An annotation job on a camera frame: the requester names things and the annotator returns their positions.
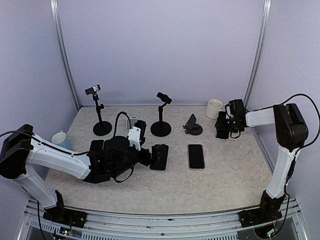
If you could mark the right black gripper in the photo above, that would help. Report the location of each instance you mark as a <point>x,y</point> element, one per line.
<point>220,123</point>

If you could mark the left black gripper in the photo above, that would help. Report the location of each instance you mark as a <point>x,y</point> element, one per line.
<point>146,160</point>

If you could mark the blue-edged black smartphone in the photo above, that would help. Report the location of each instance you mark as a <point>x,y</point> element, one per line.
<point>160,165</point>

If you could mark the white folding phone stand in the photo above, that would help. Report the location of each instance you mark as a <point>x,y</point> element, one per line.
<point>130,123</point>

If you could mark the small black disc phone stand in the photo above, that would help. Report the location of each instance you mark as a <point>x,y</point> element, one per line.
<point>191,127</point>

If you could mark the black round-base phone stand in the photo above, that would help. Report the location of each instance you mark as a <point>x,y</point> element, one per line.
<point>101,128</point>

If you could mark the black smartphone white back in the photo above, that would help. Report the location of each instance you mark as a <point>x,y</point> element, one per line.
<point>96,146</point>

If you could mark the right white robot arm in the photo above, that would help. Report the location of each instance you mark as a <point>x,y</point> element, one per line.
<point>291,133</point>

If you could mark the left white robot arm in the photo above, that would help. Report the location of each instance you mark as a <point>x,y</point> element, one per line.
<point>22,149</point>

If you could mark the cream ceramic mug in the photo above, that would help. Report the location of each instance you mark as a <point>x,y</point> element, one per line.
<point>213,108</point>

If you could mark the light blue plastic cup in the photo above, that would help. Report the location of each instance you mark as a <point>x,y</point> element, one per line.
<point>60,139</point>

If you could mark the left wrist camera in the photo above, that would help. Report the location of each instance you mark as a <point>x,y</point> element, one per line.
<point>134,136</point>

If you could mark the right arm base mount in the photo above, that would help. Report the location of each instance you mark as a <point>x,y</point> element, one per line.
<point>255,216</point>

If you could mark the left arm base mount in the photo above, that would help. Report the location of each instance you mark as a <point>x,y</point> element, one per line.
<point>69,217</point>

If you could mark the right aluminium frame post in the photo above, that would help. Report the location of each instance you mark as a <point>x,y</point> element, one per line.
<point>258,52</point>

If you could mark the aluminium frame post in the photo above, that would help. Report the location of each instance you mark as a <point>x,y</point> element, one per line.
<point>63,52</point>
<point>258,52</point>

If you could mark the front aluminium rail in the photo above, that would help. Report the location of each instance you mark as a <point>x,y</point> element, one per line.
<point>101,225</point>

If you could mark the left aluminium frame post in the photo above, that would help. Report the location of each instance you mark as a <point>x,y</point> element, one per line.
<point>63,52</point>

